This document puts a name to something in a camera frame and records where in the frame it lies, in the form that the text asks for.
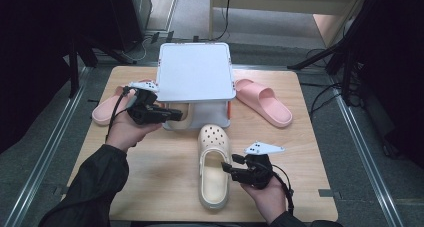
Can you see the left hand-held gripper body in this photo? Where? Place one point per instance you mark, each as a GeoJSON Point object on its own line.
{"type": "Point", "coordinates": [145, 102]}

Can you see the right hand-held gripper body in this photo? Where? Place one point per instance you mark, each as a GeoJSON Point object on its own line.
{"type": "Point", "coordinates": [258, 173]}

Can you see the pink slipper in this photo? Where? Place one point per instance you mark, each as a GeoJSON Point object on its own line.
{"type": "Point", "coordinates": [266, 103]}
{"type": "Point", "coordinates": [103, 112]}

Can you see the white two-tier shoe rack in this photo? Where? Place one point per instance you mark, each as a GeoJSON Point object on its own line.
{"type": "Point", "coordinates": [195, 72]}

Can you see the person's right hand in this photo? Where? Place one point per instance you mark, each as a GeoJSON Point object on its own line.
{"type": "Point", "coordinates": [270, 200]}

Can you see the person's left hand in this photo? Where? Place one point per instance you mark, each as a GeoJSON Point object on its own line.
{"type": "Point", "coordinates": [125, 133]}

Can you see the black tripod stand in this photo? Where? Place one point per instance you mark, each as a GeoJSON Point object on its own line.
{"type": "Point", "coordinates": [74, 70]}
{"type": "Point", "coordinates": [343, 53]}

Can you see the dark cabinet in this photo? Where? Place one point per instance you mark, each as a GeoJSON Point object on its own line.
{"type": "Point", "coordinates": [113, 17]}

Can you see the light wooden cabinet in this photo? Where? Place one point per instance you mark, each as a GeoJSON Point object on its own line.
{"type": "Point", "coordinates": [286, 0]}

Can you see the grey table bracket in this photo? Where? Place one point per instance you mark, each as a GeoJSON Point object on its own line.
{"type": "Point", "coordinates": [60, 190]}
{"type": "Point", "coordinates": [328, 193]}

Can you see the metal floor rail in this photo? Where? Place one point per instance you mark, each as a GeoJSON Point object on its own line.
{"type": "Point", "coordinates": [366, 167]}
{"type": "Point", "coordinates": [50, 143]}

